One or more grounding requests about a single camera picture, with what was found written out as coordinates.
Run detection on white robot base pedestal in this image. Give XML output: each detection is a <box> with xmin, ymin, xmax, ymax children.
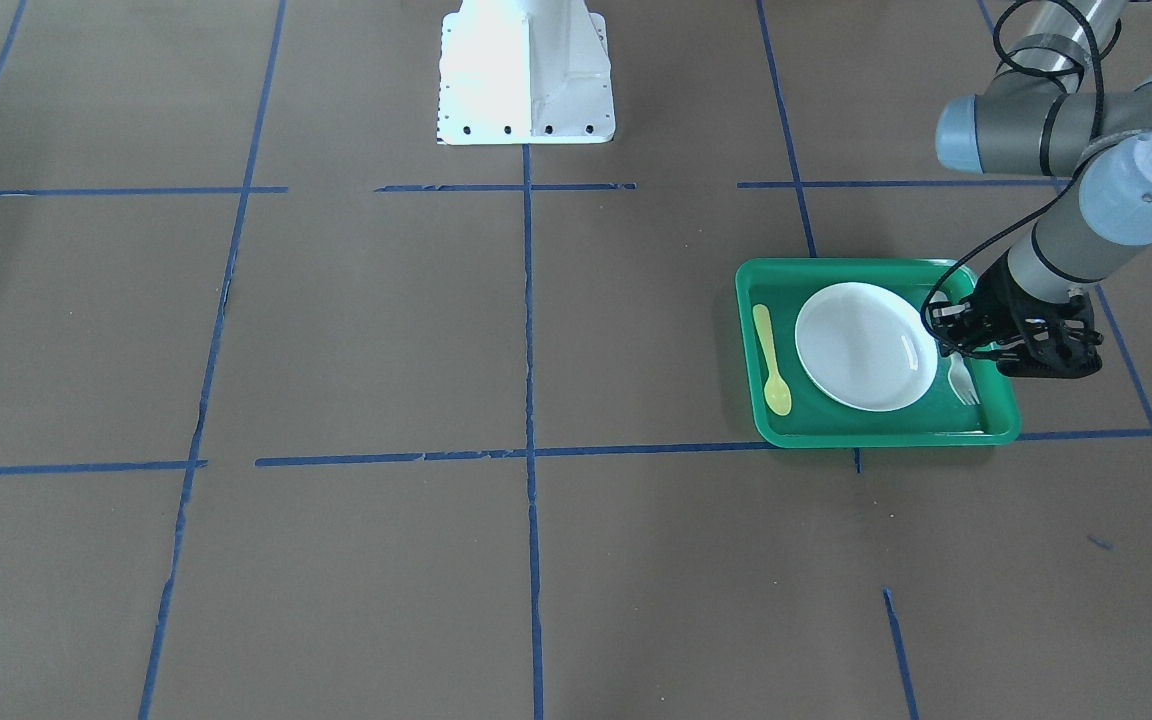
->
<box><xmin>435</xmin><ymin>1</ymin><xmax>617</xmax><ymax>146</ymax></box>

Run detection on white round plate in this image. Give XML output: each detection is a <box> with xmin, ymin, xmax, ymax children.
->
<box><xmin>794</xmin><ymin>282</ymin><xmax>940</xmax><ymax>414</ymax></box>

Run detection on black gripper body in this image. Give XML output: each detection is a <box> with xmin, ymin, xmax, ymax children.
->
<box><xmin>925</xmin><ymin>258</ymin><xmax>1105</xmax><ymax>379</ymax></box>

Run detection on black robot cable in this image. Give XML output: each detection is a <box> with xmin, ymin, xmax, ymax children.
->
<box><xmin>920</xmin><ymin>0</ymin><xmax>1123</xmax><ymax>361</ymax></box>

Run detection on green plastic tray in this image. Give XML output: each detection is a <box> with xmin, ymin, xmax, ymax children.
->
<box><xmin>735</xmin><ymin>258</ymin><xmax>1020</xmax><ymax>448</ymax></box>

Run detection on blue tape scrap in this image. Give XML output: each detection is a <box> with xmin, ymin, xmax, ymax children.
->
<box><xmin>1085</xmin><ymin>535</ymin><xmax>1116</xmax><ymax>552</ymax></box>

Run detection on yellow plastic spoon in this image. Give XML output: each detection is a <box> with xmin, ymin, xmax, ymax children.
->
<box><xmin>751</xmin><ymin>304</ymin><xmax>794</xmax><ymax>416</ymax></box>

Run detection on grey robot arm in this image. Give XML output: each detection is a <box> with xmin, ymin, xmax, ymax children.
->
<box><xmin>922</xmin><ymin>1</ymin><xmax>1152</xmax><ymax>379</ymax></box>

